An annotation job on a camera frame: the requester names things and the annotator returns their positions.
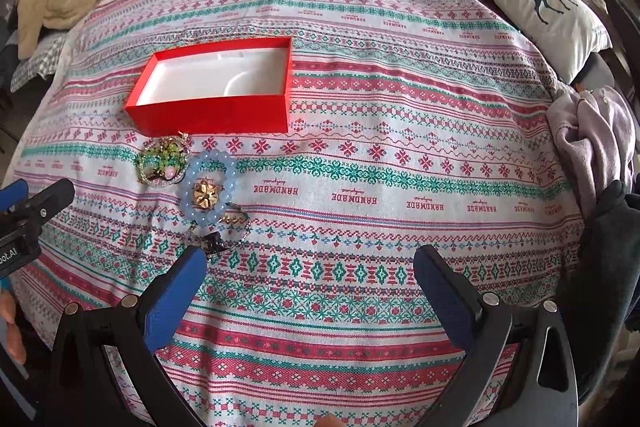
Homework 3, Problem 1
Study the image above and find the gold flower ring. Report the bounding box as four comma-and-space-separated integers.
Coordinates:
193, 178, 224, 210

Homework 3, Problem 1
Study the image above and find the lilac fleece garment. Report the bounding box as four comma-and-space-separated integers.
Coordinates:
547, 86, 637, 218

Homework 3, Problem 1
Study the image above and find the person's left hand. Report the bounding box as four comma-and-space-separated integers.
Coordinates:
0, 289, 26, 365

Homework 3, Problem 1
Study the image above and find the green bead bracelet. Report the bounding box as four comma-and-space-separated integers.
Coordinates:
133, 132, 194, 186

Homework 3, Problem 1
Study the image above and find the patterned bedspread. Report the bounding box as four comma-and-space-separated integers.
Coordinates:
8, 0, 584, 426

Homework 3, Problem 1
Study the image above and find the dark green garment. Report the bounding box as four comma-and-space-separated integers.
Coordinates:
574, 181, 639, 402

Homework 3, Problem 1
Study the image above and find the white deer pillow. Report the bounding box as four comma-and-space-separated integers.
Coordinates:
492, 0, 612, 83

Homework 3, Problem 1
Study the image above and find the red jewelry box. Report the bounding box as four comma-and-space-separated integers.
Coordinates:
125, 37, 293, 138

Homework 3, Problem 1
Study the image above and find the pale blue bead bracelet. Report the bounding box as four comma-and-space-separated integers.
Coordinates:
178, 149, 239, 227

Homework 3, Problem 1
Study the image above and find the black bead ornament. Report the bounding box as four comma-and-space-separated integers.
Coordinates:
190, 232, 229, 256

